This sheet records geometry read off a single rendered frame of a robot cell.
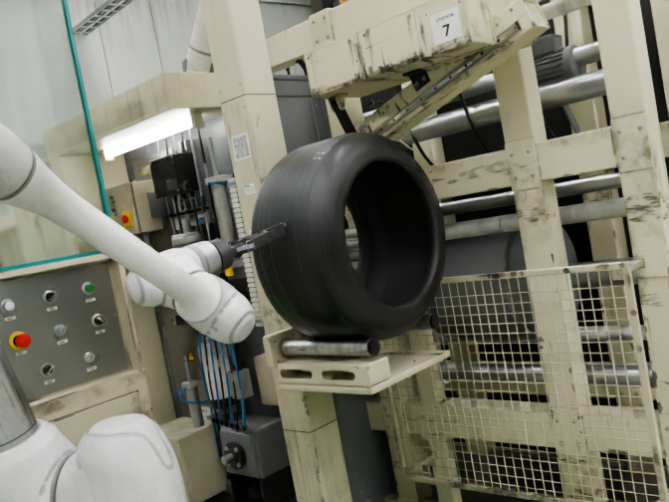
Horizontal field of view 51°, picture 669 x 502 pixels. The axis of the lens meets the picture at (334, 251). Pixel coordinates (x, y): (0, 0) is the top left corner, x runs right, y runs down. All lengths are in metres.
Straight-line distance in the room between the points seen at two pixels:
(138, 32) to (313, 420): 10.94
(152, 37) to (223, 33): 10.61
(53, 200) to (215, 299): 0.36
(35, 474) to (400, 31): 1.46
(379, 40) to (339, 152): 0.44
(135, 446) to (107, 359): 1.05
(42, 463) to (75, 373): 0.91
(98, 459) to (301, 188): 0.86
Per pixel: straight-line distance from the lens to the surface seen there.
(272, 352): 2.06
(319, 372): 1.95
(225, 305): 1.40
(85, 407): 2.18
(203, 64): 2.80
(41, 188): 1.22
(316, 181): 1.77
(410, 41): 2.07
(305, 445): 2.25
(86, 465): 1.26
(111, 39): 12.45
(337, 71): 2.24
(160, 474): 1.24
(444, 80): 2.16
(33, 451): 1.32
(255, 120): 2.15
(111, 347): 2.26
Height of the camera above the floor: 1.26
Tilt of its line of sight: 3 degrees down
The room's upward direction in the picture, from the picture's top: 11 degrees counter-clockwise
